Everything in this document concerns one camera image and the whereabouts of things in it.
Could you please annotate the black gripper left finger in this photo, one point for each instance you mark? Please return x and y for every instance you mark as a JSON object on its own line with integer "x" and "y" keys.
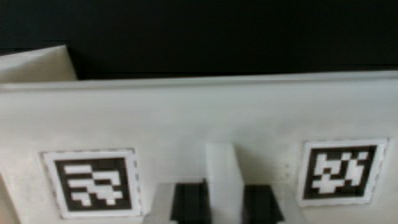
{"x": 190, "y": 204}

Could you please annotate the white cabinet body box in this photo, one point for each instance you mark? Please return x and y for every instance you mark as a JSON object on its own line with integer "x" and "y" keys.
{"x": 37, "y": 66}

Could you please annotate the white cabinet door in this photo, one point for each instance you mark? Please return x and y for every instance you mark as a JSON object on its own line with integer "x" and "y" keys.
{"x": 107, "y": 139}

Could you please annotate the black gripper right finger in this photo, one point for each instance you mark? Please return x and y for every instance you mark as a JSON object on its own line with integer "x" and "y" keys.
{"x": 261, "y": 211}

